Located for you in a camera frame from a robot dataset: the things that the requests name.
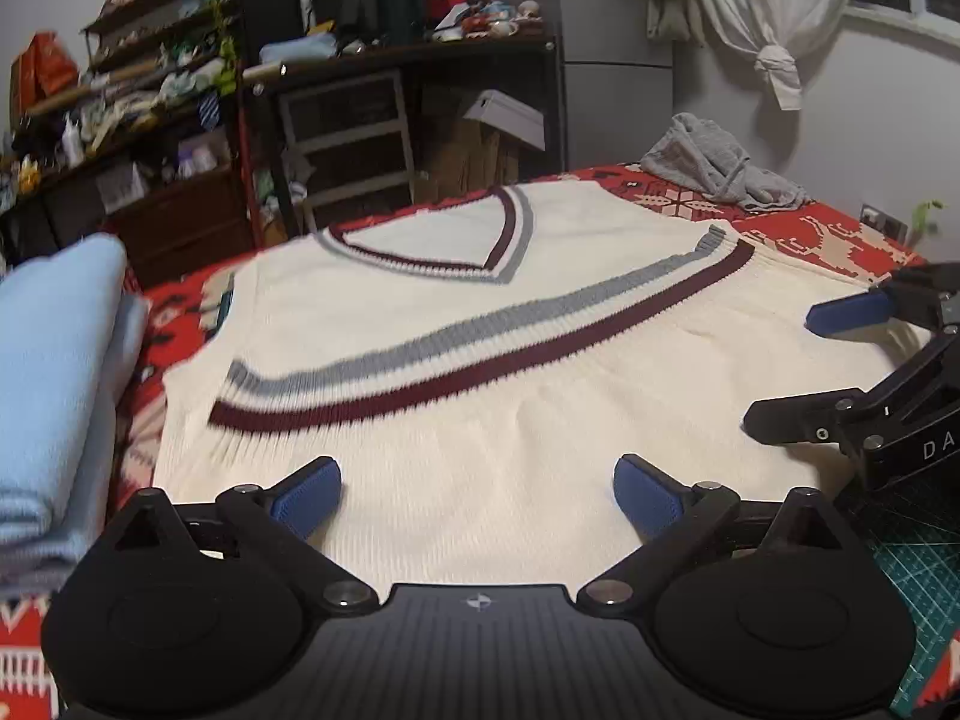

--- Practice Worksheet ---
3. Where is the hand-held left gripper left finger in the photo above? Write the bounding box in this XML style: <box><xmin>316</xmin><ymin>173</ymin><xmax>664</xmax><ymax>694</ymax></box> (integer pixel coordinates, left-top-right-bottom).
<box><xmin>97</xmin><ymin>456</ymin><xmax>380</xmax><ymax>616</ymax></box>

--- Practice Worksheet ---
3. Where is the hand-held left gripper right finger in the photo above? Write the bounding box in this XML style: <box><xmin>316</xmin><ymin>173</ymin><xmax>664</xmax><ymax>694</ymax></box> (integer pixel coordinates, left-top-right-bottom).
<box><xmin>577</xmin><ymin>454</ymin><xmax>871</xmax><ymax>616</ymax></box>

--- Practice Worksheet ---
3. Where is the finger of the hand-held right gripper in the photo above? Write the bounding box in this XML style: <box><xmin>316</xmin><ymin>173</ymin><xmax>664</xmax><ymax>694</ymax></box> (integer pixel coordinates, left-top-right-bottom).
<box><xmin>742</xmin><ymin>388</ymin><xmax>890</xmax><ymax>455</ymax></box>
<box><xmin>806</xmin><ymin>261</ymin><xmax>960</xmax><ymax>338</ymax></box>

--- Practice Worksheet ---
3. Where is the cream knit vest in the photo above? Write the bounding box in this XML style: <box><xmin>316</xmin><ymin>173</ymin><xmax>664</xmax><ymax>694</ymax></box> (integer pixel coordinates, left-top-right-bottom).
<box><xmin>154</xmin><ymin>184</ymin><xmax>931</xmax><ymax>593</ymax></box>

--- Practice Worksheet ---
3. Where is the red patterned blanket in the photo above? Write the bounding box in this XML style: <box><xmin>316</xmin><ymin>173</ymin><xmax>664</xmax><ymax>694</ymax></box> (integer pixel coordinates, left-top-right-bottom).
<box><xmin>0</xmin><ymin>163</ymin><xmax>931</xmax><ymax>720</ymax></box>

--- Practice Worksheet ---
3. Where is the green cutting mat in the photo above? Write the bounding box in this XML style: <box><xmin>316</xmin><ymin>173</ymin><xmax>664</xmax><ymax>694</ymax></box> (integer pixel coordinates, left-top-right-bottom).
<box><xmin>855</xmin><ymin>465</ymin><xmax>960</xmax><ymax>720</ymax></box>

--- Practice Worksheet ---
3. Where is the grey garment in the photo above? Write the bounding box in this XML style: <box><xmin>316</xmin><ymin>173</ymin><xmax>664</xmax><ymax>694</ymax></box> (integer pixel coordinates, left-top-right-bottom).
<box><xmin>640</xmin><ymin>112</ymin><xmax>815</xmax><ymax>212</ymax></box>

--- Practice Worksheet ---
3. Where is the folded light blue towel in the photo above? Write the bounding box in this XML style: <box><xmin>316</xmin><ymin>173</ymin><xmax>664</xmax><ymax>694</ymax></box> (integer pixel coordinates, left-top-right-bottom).
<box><xmin>0</xmin><ymin>234</ymin><xmax>151</xmax><ymax>593</ymax></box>

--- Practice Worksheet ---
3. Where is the wooden drawer cabinet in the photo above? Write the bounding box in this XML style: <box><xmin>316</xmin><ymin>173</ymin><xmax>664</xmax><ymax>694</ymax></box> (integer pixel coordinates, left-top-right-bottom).
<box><xmin>105</xmin><ymin>172</ymin><xmax>256</xmax><ymax>286</ymax></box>

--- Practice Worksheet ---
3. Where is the silver refrigerator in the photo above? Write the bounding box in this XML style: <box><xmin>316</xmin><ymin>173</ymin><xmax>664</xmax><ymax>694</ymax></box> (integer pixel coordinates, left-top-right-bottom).
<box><xmin>487</xmin><ymin>0</ymin><xmax>676</xmax><ymax>173</ymax></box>

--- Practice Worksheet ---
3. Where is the white curtain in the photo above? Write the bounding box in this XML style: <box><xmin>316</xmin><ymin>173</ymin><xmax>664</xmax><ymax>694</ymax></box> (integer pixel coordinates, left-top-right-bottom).
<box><xmin>694</xmin><ymin>0</ymin><xmax>867</xmax><ymax>110</ymax></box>

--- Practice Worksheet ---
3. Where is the stack of flattened cardboard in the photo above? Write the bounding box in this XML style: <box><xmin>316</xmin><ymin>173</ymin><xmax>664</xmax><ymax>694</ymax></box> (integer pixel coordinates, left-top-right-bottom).
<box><xmin>416</xmin><ymin>116</ymin><xmax>526</xmax><ymax>203</ymax></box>

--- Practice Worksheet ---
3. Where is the white cardboard box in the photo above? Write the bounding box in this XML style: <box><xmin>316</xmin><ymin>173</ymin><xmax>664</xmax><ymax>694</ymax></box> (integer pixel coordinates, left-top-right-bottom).
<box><xmin>463</xmin><ymin>88</ymin><xmax>547</xmax><ymax>152</ymax></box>

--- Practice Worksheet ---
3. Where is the light blue pouch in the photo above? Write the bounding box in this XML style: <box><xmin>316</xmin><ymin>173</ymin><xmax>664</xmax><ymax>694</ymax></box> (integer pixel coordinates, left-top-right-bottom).
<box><xmin>259</xmin><ymin>34</ymin><xmax>338</xmax><ymax>65</ymax></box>

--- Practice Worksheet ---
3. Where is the long cardboard tube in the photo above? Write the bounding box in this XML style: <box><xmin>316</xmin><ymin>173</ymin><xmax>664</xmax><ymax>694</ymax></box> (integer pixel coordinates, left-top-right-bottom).
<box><xmin>26</xmin><ymin>60</ymin><xmax>162</xmax><ymax>115</ymax></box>

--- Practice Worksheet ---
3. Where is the dark metal desk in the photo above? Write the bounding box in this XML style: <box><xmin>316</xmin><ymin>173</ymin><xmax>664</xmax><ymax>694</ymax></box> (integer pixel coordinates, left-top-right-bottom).
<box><xmin>240</xmin><ymin>34</ymin><xmax>565</xmax><ymax>248</ymax></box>

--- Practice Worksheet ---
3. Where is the black computer tower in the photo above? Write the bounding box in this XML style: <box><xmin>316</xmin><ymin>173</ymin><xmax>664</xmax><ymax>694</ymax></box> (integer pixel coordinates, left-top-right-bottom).
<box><xmin>236</xmin><ymin>0</ymin><xmax>308</xmax><ymax>72</ymax></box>

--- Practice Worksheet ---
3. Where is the orange paper bag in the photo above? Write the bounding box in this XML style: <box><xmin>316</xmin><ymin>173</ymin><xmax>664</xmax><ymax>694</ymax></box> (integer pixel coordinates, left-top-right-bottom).
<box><xmin>9</xmin><ymin>31</ymin><xmax>80</xmax><ymax>121</ymax></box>

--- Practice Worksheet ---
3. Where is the dark green kettle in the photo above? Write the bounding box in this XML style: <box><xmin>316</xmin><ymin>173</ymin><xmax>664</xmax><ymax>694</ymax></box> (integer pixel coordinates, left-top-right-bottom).
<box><xmin>375</xmin><ymin>0</ymin><xmax>428</xmax><ymax>46</ymax></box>

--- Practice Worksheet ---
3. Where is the dark shelf rack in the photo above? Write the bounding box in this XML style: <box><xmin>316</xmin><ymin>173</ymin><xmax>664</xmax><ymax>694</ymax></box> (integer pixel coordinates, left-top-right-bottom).
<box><xmin>81</xmin><ymin>0</ymin><xmax>241</xmax><ymax>76</ymax></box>

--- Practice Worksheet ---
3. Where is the wall socket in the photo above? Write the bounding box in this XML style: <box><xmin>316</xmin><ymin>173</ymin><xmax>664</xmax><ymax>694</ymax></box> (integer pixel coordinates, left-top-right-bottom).
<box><xmin>859</xmin><ymin>202</ymin><xmax>908</xmax><ymax>241</ymax></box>

